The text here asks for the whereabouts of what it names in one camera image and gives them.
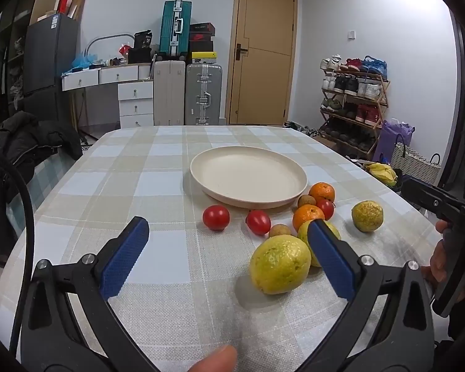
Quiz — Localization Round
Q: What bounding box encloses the wrinkled yellow guava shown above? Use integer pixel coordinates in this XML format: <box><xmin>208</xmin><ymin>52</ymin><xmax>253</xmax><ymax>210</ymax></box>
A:
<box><xmin>352</xmin><ymin>201</ymin><xmax>384</xmax><ymax>233</ymax></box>

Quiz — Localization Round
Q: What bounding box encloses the large yellow-green guava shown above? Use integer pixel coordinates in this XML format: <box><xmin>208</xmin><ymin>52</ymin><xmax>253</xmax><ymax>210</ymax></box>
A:
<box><xmin>249</xmin><ymin>234</ymin><xmax>312</xmax><ymax>295</ymax></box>

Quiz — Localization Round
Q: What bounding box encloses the small red tomato with stem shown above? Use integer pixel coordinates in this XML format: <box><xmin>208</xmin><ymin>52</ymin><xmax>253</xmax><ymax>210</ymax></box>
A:
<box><xmin>317</xmin><ymin>197</ymin><xmax>335</xmax><ymax>221</ymax></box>

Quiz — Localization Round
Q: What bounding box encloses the orange mandarin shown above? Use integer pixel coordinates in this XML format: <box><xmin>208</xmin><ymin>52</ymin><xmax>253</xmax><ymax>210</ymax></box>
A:
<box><xmin>292</xmin><ymin>204</ymin><xmax>325</xmax><ymax>231</ymax></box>
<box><xmin>309</xmin><ymin>182</ymin><xmax>335</xmax><ymax>202</ymax></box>

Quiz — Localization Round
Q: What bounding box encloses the brown longan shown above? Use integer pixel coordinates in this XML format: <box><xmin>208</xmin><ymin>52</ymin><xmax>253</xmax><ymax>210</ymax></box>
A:
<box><xmin>269</xmin><ymin>224</ymin><xmax>291</xmax><ymax>238</ymax></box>
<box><xmin>297</xmin><ymin>195</ymin><xmax>317</xmax><ymax>207</ymax></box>

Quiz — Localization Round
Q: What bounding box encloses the oval red tomato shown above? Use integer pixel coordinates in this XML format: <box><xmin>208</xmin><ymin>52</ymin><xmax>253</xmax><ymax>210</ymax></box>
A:
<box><xmin>245</xmin><ymin>210</ymin><xmax>271</xmax><ymax>236</ymax></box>

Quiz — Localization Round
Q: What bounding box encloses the round red tomato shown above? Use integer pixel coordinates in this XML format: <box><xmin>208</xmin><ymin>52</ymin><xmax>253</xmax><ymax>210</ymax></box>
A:
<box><xmin>202</xmin><ymin>205</ymin><xmax>230</xmax><ymax>231</ymax></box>

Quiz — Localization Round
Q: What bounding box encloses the right hand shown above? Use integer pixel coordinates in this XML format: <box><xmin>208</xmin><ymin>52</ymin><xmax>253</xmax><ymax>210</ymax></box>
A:
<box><xmin>421</xmin><ymin>220</ymin><xmax>465</xmax><ymax>302</ymax></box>

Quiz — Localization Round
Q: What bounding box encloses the left hand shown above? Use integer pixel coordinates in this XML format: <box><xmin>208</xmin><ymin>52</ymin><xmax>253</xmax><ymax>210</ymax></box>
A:
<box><xmin>189</xmin><ymin>345</ymin><xmax>237</xmax><ymax>372</ymax></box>

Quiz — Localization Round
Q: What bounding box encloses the checked beige tablecloth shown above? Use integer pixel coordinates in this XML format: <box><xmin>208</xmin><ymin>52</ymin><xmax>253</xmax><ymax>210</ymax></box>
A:
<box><xmin>34</xmin><ymin>126</ymin><xmax>439</xmax><ymax>371</ymax></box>

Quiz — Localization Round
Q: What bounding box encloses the woven basket bag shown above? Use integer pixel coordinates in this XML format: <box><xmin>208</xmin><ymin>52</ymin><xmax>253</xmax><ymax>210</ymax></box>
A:
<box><xmin>391</xmin><ymin>142</ymin><xmax>441</xmax><ymax>185</ymax></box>

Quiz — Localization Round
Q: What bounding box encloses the bunch of yellow bananas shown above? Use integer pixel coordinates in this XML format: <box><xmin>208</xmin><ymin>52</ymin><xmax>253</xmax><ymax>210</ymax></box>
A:
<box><xmin>365</xmin><ymin>162</ymin><xmax>398</xmax><ymax>187</ymax></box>

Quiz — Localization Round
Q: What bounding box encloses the purple bag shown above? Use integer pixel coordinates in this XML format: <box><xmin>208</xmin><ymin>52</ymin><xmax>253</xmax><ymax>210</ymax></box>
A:
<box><xmin>373</xmin><ymin>118</ymin><xmax>415</xmax><ymax>163</ymax></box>

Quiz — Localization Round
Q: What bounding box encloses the cream round plate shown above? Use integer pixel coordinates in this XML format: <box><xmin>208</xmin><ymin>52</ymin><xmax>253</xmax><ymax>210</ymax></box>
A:
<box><xmin>190</xmin><ymin>146</ymin><xmax>308</xmax><ymax>209</ymax></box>

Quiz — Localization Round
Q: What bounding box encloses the wooden shoe rack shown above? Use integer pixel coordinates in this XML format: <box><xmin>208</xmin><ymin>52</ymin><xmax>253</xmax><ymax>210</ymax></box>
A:
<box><xmin>318</xmin><ymin>54</ymin><xmax>390</xmax><ymax>159</ymax></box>

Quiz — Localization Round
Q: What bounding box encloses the white drawer desk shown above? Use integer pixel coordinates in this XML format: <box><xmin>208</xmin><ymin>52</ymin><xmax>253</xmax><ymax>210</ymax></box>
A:
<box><xmin>62</xmin><ymin>63</ymin><xmax>154</xmax><ymax>131</ymax></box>

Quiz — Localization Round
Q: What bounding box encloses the beige suitcase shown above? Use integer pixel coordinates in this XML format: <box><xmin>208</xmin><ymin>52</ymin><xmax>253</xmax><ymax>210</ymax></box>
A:
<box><xmin>153</xmin><ymin>60</ymin><xmax>186</xmax><ymax>126</ymax></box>

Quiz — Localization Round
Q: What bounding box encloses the silver aluminium suitcase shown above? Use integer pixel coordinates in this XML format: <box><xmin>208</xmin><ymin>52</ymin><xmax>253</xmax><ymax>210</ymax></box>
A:
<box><xmin>184</xmin><ymin>63</ymin><xmax>222</xmax><ymax>125</ymax></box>

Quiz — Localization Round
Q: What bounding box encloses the blue plastic bag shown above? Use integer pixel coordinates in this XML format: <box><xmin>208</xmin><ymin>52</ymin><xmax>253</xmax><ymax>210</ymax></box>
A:
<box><xmin>71</xmin><ymin>54</ymin><xmax>98</xmax><ymax>70</ymax></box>

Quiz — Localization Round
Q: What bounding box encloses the black box on desk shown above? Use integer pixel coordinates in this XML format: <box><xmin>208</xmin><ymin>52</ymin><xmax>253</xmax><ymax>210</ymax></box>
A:
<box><xmin>127</xmin><ymin>29</ymin><xmax>153</xmax><ymax>64</ymax></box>

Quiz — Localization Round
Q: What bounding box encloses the wooden door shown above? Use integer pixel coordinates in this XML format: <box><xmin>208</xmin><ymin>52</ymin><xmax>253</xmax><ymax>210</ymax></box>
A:
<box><xmin>225</xmin><ymin>0</ymin><xmax>298</xmax><ymax>125</ymax></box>

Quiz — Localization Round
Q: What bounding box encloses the stack of shoe boxes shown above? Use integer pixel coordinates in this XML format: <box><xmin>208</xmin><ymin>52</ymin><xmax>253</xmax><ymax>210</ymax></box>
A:
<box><xmin>189</xmin><ymin>22</ymin><xmax>217</xmax><ymax>64</ymax></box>

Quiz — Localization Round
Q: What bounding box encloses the dark grey refrigerator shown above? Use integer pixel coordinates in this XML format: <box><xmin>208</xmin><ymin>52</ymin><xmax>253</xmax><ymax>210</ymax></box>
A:
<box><xmin>23</xmin><ymin>14</ymin><xmax>79</xmax><ymax>123</ymax></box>

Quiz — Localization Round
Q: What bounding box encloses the teal suitcase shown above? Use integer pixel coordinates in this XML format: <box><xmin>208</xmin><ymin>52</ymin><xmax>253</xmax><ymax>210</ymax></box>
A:
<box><xmin>159</xmin><ymin>0</ymin><xmax>192</xmax><ymax>59</ymax></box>

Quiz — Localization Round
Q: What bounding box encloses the black cable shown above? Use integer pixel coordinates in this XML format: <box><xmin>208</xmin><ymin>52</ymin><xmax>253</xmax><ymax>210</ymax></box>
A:
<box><xmin>0</xmin><ymin>156</ymin><xmax>36</xmax><ymax>357</ymax></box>

